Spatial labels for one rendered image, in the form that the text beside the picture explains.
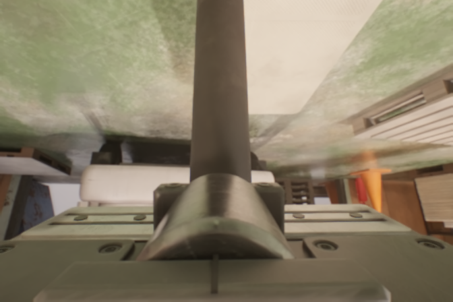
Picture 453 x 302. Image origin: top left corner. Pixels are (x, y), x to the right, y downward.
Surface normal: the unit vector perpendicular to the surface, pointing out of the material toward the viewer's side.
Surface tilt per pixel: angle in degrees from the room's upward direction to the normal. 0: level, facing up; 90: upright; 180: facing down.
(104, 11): 0
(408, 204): 90
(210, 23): 90
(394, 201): 90
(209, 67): 90
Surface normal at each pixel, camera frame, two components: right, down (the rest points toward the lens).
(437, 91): -0.96, -0.07
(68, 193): 0.26, -0.32
